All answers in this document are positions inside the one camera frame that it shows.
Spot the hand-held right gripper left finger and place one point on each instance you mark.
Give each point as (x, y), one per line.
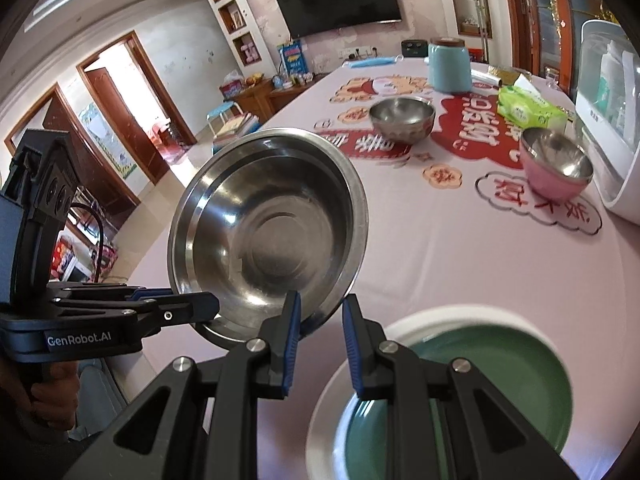
(292, 340)

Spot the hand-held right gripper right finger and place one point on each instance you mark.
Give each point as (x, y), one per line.
(352, 345)

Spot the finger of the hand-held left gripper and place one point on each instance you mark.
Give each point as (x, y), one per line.
(185, 310)
(100, 290)

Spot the white paper plate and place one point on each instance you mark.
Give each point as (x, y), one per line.
(325, 410)

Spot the large steel bowl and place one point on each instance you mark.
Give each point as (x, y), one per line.
(270, 225)

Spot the green plate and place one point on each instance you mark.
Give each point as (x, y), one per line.
(500, 365)

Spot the small steel bowl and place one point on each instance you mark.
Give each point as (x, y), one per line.
(402, 117)

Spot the pink steel bowl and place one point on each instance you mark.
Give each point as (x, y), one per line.
(555, 170)

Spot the person's left hand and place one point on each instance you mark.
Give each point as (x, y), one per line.
(57, 395)

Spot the pink printed tablecloth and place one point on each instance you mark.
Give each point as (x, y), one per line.
(450, 250)

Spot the brown wooden room door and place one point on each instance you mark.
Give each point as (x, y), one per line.
(115, 110)

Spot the stack of books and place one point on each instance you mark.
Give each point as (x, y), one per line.
(237, 127)

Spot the blue metal stool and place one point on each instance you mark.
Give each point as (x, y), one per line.
(225, 110)

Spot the red tissue box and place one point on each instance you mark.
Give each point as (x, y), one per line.
(232, 87)

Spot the wooden low cabinet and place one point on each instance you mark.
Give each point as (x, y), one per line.
(260, 95)

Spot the blue toy box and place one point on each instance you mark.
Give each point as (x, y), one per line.
(292, 60)

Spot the blue face mask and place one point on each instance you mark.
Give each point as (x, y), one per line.
(372, 62)

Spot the teal canister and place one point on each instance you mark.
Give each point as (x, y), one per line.
(449, 67)

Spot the green tissue pack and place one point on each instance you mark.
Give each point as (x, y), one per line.
(530, 107)

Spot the foil roll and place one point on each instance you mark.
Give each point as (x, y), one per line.
(485, 79)

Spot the clear drinking glass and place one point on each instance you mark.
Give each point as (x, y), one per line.
(552, 79)

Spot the white sterilizer cabinet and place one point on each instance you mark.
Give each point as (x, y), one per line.
(615, 135)

